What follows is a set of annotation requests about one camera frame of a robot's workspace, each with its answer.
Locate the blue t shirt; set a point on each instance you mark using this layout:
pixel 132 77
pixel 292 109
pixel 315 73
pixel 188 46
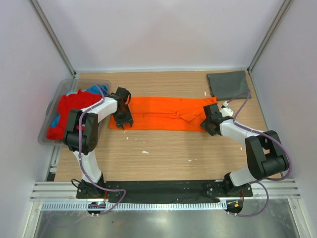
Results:
pixel 97 88

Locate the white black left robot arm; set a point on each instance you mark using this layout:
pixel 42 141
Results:
pixel 81 137

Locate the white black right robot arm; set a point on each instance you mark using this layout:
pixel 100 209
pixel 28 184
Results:
pixel 264 151

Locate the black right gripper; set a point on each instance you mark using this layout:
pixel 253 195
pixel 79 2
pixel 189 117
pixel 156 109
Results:
pixel 205 125

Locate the orange t shirt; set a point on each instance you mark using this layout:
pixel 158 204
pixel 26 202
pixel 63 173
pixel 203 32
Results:
pixel 165 113

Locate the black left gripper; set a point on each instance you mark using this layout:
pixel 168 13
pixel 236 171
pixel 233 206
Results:
pixel 127 119

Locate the left aluminium frame post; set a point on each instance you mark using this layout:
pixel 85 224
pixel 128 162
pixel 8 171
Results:
pixel 53 37

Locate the red t shirt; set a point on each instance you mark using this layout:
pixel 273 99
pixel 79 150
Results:
pixel 58 132

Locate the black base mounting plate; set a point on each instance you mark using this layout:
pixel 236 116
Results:
pixel 162 192

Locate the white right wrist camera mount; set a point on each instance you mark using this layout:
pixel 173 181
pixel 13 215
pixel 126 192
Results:
pixel 225 110

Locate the right aluminium frame post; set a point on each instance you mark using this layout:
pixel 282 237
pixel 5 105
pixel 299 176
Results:
pixel 286 4

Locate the folded grey t shirt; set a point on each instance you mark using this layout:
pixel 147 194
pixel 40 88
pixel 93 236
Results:
pixel 227 85

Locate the white slotted cable duct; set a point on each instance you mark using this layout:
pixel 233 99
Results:
pixel 98 206

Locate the aluminium frame post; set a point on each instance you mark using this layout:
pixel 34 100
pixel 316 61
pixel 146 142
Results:
pixel 53 37
pixel 286 4

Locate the clear plastic bin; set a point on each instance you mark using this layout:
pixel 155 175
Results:
pixel 65 86

